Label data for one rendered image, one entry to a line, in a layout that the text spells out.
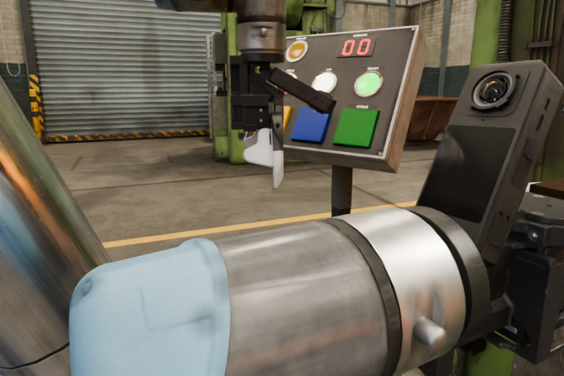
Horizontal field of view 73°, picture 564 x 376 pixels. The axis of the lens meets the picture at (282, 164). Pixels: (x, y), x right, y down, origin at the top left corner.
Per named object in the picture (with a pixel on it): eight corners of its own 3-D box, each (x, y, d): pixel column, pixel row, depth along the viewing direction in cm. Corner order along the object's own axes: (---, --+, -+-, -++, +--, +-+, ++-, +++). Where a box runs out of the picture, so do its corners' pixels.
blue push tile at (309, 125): (320, 141, 75) (330, 107, 76) (289, 139, 79) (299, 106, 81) (324, 145, 76) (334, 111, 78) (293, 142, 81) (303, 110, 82)
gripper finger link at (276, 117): (270, 159, 59) (267, 112, 62) (281, 159, 59) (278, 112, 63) (272, 146, 55) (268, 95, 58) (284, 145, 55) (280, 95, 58)
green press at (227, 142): (223, 169, 491) (215, -79, 431) (206, 154, 603) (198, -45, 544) (368, 159, 568) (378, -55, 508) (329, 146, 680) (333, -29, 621)
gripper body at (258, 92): (232, 128, 65) (230, 55, 63) (282, 127, 66) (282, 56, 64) (231, 134, 58) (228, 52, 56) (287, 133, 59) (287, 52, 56)
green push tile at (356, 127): (368, 146, 69) (378, 109, 70) (331, 143, 73) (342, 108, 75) (371, 150, 70) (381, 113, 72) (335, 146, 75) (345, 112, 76)
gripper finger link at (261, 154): (243, 189, 56) (242, 134, 60) (284, 188, 57) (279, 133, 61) (243, 181, 54) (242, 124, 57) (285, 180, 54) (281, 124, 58)
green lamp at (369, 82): (369, 95, 72) (370, 71, 71) (354, 95, 76) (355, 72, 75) (382, 95, 73) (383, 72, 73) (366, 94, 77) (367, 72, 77)
